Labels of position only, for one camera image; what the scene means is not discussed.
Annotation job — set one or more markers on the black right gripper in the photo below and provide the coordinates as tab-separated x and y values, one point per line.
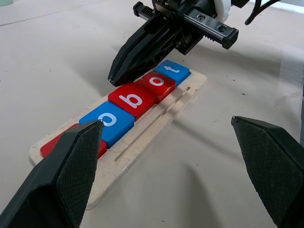
204	21

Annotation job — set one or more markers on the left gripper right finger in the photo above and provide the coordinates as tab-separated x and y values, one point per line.
273	171

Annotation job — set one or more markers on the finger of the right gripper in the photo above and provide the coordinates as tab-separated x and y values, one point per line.
133	50

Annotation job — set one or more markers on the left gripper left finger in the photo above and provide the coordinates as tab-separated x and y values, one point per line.
59	185

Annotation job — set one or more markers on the blue letter t block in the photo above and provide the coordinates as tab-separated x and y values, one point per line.
181	73

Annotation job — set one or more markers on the red letter o block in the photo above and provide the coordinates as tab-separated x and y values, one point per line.
166	86

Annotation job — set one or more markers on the red letter r block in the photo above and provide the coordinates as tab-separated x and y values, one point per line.
46	150

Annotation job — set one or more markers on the red letter b block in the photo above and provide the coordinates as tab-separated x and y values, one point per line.
118	95

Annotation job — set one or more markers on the blue letter o block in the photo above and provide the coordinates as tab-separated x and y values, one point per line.
123	131

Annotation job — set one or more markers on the wooden letter tray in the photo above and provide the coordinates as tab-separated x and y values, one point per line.
107	175

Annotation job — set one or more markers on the pale green cup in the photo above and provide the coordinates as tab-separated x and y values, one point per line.
4	2

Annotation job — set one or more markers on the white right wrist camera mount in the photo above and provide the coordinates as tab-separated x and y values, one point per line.
223	9

